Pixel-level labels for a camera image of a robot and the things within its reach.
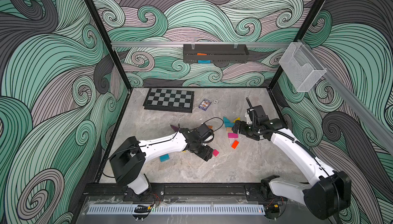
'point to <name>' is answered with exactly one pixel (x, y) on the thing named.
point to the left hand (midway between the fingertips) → (207, 152)
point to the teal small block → (165, 157)
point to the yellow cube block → (184, 151)
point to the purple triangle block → (176, 129)
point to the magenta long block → (233, 135)
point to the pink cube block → (215, 152)
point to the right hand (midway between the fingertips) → (241, 131)
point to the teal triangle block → (226, 121)
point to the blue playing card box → (205, 104)
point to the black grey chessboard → (169, 100)
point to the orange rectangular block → (235, 144)
